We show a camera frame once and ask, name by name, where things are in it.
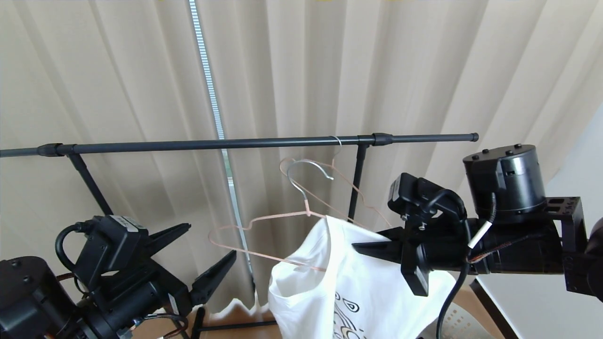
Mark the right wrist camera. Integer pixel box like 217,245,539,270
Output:
387,173,467,223

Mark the white garment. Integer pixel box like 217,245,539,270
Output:
268,215,457,339

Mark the pink clothes hanger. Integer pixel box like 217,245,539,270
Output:
209,159,336,273
279,136,394,229

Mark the white laundry basket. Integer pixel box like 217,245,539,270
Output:
426,301,496,339

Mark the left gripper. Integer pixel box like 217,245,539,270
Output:
71,223,237,339

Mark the black clothes rack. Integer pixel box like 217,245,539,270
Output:
0,133,480,339

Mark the black cable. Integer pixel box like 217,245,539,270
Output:
55,221,95,279
415,187,472,339

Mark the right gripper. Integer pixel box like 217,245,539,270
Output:
351,218,564,298

